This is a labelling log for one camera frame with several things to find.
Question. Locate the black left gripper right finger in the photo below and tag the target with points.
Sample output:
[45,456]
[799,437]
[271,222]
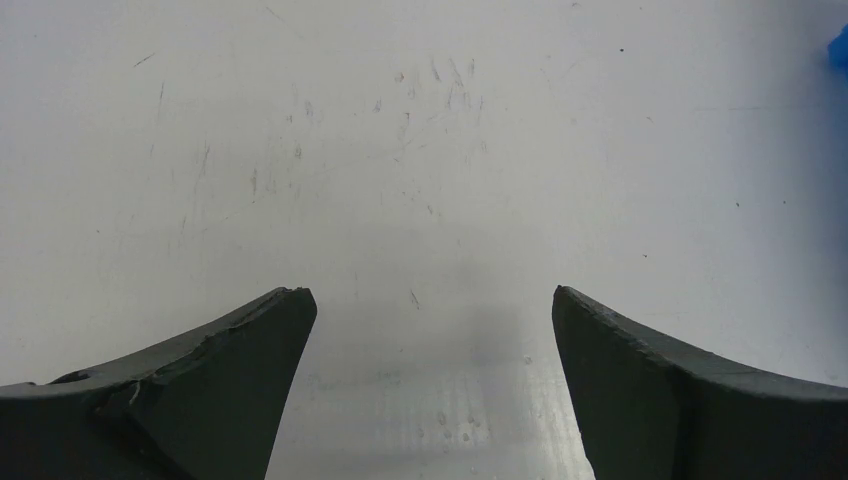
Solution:
[650,406]

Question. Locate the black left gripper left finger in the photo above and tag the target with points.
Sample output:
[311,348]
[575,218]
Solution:
[205,404]

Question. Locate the blue plastic bin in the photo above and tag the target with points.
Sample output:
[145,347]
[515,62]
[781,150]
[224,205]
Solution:
[837,50]

